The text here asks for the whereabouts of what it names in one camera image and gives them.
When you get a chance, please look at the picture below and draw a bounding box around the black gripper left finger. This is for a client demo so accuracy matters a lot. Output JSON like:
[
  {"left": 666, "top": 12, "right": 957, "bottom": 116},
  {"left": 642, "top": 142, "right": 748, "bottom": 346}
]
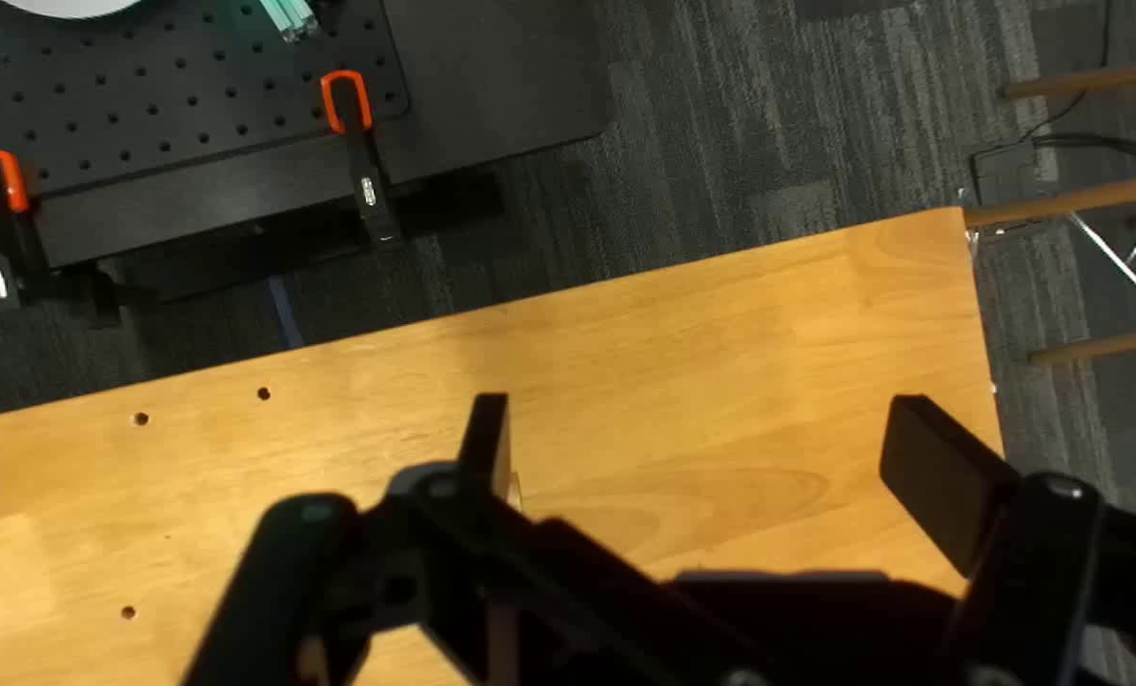
[{"left": 454, "top": 387, "right": 515, "bottom": 501}]

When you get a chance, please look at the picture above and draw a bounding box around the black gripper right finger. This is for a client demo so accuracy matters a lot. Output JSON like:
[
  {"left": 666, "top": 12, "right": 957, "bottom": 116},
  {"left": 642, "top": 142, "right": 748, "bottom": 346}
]
[{"left": 877, "top": 391, "right": 1023, "bottom": 581}]

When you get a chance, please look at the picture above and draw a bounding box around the wooden stand leg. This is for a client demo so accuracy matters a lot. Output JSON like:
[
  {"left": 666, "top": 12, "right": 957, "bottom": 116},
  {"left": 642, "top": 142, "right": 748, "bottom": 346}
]
[
  {"left": 1000, "top": 58, "right": 1136, "bottom": 101},
  {"left": 966, "top": 170, "right": 1136, "bottom": 236},
  {"left": 1027, "top": 322, "right": 1136, "bottom": 370}
]

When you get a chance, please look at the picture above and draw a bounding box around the white metal stand brace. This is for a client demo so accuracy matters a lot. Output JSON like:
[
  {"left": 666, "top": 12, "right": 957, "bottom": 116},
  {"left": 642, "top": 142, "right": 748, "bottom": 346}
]
[{"left": 1064, "top": 191, "right": 1136, "bottom": 327}]

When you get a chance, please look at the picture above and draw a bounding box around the black cart table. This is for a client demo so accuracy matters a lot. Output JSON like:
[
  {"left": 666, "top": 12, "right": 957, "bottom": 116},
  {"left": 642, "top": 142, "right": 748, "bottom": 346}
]
[{"left": 25, "top": 0, "right": 619, "bottom": 273}]

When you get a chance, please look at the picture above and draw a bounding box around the aluminium rail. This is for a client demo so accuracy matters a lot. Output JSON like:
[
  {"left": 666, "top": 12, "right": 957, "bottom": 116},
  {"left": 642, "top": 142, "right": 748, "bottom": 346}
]
[{"left": 258, "top": 0, "right": 315, "bottom": 41}]

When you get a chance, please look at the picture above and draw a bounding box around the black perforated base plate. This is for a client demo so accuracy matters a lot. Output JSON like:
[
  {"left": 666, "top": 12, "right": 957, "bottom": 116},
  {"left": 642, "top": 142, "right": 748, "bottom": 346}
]
[{"left": 0, "top": 0, "right": 414, "bottom": 200}]

